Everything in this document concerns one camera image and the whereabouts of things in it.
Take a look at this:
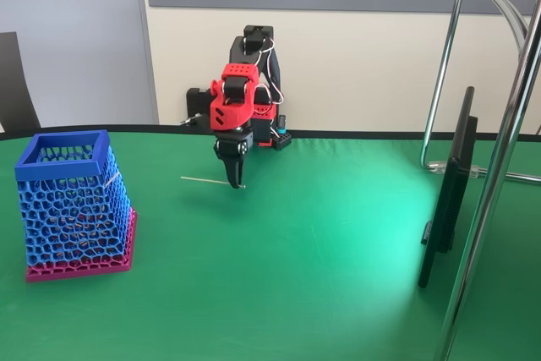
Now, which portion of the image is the blue mesh basket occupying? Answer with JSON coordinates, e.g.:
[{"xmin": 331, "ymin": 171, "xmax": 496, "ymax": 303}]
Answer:
[{"xmin": 14, "ymin": 129, "xmax": 133, "ymax": 265}]

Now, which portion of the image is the pink honeycomb basket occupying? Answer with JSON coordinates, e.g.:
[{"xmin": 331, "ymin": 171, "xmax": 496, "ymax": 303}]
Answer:
[{"xmin": 25, "ymin": 207, "xmax": 139, "ymax": 284}]

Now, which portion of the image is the black box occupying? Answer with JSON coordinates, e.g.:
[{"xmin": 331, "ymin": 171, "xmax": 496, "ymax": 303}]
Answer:
[{"xmin": 186, "ymin": 86, "xmax": 215, "ymax": 126}]

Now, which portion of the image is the green tablecloth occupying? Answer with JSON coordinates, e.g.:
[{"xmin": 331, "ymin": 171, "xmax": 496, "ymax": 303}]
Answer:
[{"xmin": 0, "ymin": 123, "xmax": 541, "ymax": 361}]

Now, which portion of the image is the clear plastic clip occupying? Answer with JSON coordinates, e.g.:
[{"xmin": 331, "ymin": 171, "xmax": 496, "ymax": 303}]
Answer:
[{"xmin": 427, "ymin": 159, "xmax": 484, "ymax": 179}]

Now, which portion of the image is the black monitor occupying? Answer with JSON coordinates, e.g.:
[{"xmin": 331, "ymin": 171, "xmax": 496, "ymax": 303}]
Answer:
[{"xmin": 417, "ymin": 85, "xmax": 479, "ymax": 290}]

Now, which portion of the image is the chrome tube stand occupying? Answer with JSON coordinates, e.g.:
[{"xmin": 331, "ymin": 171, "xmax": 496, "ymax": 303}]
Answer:
[{"xmin": 419, "ymin": 0, "xmax": 541, "ymax": 361}]

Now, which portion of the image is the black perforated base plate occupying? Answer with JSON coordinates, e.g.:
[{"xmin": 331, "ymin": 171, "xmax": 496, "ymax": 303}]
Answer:
[{"xmin": 270, "ymin": 130, "xmax": 294, "ymax": 152}]

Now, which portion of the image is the red white servo cable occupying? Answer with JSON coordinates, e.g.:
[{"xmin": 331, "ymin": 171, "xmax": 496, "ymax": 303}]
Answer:
[{"xmin": 256, "ymin": 36, "xmax": 287, "ymax": 106}]

